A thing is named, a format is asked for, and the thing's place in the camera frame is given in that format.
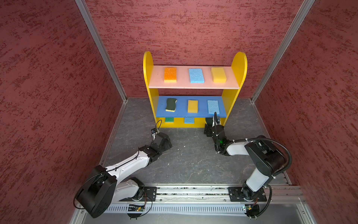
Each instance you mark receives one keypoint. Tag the yellow sponge front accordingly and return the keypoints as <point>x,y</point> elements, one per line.
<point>192,106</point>

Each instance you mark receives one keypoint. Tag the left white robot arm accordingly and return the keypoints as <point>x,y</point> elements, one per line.
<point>106,185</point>

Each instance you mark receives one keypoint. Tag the perforated metal vent strip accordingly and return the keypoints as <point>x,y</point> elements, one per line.
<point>226,209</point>

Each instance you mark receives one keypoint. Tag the blue sponge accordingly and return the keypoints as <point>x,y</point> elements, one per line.
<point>189,120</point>
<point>213,107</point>
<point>196,76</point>

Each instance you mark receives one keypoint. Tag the orange sponge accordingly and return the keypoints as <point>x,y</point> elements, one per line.
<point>170,75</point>

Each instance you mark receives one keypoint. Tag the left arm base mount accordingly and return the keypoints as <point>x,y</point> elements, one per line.
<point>146,193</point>

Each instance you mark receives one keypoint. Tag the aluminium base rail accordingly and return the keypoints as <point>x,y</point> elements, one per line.
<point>218,194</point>

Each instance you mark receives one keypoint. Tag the aluminium corner post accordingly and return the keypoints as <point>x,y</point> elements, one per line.
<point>294,27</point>
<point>83,8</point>

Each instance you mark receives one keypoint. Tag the bright green yellow sponge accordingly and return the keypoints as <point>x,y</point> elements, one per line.
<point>169,120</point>

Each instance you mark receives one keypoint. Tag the left aluminium corner post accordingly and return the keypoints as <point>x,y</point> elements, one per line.
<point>83,8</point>

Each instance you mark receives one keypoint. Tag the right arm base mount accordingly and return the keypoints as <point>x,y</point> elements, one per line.
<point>245,194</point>

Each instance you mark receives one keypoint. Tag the yellow wooden two-tier shelf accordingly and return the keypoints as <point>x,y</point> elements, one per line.
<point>226,94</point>

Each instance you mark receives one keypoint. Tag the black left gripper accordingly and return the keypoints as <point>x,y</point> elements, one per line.
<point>168,144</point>

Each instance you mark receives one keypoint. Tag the right aluminium corner post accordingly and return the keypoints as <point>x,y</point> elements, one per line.
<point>294,27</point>

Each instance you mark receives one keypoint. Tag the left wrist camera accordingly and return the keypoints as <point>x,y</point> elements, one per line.
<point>154,132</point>

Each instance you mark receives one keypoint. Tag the dark green wavy sponge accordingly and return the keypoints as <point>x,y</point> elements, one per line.
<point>209,121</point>
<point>171,105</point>

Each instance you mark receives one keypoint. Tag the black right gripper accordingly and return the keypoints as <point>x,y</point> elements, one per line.
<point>207,129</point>

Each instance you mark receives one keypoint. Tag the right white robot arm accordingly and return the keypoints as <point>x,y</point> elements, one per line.
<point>269,157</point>

